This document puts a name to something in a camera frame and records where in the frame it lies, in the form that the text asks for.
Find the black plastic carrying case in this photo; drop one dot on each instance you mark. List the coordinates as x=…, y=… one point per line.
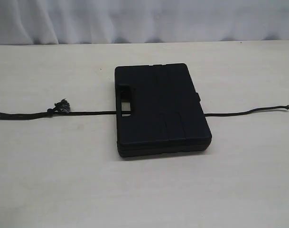
x=158, y=111

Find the white backdrop curtain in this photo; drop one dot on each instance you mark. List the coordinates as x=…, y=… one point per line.
x=33, y=22

